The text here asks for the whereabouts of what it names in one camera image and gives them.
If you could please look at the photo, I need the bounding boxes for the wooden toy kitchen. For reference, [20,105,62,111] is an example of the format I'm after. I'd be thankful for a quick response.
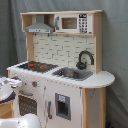
[8,10,115,128]

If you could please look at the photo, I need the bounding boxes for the black stovetop red burners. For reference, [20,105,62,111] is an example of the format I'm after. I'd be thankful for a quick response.
[20,61,56,73]

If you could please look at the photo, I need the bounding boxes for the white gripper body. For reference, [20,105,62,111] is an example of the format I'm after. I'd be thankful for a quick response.
[7,78,22,88]

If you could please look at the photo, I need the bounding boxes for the oven door with window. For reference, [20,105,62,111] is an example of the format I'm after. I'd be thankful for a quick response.
[18,90,37,116]

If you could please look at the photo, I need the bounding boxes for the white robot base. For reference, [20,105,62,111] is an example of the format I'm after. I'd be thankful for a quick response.
[0,114,41,128]

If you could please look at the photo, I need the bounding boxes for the black toy faucet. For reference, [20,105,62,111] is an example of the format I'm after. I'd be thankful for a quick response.
[76,50,94,70]

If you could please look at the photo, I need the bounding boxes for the right red oven knob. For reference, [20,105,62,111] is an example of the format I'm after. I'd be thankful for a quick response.
[32,81,37,87]

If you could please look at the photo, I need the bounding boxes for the white fridge door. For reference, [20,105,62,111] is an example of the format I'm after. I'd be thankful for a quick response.
[46,81,81,128]

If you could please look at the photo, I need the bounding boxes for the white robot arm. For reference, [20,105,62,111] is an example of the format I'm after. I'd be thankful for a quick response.
[0,77,22,105]

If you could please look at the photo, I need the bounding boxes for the grey toy sink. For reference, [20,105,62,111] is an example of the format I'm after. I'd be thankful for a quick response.
[53,67,92,81]

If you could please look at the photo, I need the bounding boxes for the grey range hood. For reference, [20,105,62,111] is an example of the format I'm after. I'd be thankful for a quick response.
[25,15,53,34]

